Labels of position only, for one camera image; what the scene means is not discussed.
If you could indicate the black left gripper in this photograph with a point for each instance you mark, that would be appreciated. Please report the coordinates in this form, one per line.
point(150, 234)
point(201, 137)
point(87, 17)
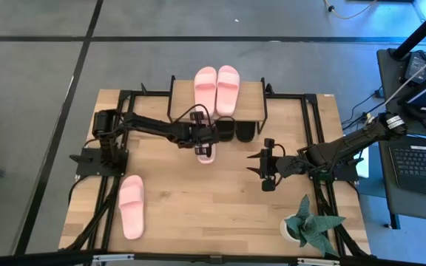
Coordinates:
point(207, 134)

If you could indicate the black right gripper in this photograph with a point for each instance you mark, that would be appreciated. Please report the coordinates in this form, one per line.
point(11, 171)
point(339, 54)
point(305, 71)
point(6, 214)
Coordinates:
point(270, 166)

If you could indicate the black slide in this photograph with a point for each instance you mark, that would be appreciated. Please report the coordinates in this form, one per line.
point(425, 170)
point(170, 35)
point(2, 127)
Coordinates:
point(226, 131)
point(245, 132)

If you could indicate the pink slide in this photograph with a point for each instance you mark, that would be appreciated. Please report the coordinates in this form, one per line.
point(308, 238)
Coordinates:
point(205, 88)
point(131, 214)
point(207, 159)
point(228, 88)

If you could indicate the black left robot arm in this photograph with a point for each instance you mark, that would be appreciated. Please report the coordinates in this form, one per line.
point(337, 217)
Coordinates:
point(154, 127)

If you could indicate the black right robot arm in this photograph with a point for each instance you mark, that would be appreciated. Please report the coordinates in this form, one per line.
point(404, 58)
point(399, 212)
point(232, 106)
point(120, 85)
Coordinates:
point(346, 146)

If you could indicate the white plant pot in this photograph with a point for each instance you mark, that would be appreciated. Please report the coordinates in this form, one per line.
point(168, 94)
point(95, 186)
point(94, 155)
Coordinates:
point(284, 231)

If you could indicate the green artificial plant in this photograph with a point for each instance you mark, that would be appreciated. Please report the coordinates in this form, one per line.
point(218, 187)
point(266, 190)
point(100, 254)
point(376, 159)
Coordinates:
point(311, 227)

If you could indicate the white power plug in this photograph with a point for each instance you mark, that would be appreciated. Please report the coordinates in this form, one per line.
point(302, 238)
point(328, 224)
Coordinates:
point(369, 119)

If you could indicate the dark grey side desk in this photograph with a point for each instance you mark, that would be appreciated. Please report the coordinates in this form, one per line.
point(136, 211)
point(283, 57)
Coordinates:
point(392, 92)

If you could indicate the black keyboard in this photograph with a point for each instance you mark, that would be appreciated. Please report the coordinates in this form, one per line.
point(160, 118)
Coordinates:
point(424, 166)

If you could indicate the white thin rod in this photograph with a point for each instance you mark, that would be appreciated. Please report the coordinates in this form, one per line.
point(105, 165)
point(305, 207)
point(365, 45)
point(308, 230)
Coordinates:
point(416, 77)

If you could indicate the black power adapter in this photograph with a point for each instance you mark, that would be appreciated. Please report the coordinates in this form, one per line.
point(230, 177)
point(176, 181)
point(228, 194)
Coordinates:
point(414, 66)

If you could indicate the black diagonal pole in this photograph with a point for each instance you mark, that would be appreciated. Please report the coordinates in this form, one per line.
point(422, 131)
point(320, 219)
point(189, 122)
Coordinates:
point(420, 31)

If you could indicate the wooden shelf with black frame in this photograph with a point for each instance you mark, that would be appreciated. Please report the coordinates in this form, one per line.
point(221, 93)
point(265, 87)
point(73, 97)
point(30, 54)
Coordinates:
point(251, 99)

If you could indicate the black metal rig frame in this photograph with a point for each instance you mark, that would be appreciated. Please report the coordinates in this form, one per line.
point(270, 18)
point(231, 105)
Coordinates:
point(307, 111)

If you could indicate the silver aluminium bracket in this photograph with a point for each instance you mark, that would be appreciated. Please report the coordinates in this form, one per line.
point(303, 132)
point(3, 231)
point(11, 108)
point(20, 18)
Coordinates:
point(318, 262)
point(113, 257)

